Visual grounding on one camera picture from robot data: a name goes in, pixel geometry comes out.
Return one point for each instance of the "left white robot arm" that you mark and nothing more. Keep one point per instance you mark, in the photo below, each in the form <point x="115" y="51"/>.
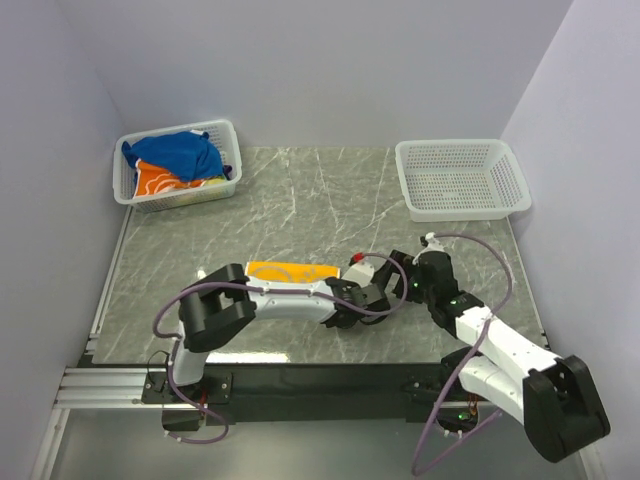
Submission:
<point x="214" y="310"/>

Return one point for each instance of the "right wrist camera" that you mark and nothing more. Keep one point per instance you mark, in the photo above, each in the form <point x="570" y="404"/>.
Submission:
<point x="430" y="243"/>

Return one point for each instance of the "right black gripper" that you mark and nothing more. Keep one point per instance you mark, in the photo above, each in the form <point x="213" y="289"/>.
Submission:
<point x="410" y="262"/>

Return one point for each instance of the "left white plastic basket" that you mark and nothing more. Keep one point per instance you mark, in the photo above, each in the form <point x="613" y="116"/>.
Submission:
<point x="221" y="134"/>

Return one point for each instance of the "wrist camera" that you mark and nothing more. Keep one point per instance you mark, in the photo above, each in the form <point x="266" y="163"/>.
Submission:
<point x="430" y="243"/>
<point x="360" y="270"/>

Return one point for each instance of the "orange towel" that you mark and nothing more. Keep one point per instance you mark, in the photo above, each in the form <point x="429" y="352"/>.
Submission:
<point x="154" y="180"/>

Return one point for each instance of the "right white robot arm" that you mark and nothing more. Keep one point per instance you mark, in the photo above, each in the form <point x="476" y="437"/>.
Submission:
<point x="555" y="399"/>

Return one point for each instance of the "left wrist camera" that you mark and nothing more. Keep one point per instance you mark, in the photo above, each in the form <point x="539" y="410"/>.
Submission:
<point x="360" y="270"/>

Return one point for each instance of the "right white plastic basket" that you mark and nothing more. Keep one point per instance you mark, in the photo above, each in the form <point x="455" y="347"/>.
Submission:
<point x="460" y="180"/>

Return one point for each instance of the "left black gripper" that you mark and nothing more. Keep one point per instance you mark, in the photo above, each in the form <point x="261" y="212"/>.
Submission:
<point x="350" y="287"/>

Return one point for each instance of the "black base beam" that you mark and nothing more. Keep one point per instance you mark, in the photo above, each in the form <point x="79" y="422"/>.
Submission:
<point x="316" y="392"/>

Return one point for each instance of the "white plastic basket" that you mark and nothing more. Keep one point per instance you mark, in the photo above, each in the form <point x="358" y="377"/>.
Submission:
<point x="221" y="134"/>
<point x="460" y="180"/>

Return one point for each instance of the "blue towel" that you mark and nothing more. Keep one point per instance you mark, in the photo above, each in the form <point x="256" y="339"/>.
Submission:
<point x="187" y="155"/>

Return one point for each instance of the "yellow duck towel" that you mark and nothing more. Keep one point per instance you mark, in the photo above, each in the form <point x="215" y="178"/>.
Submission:
<point x="290" y="272"/>

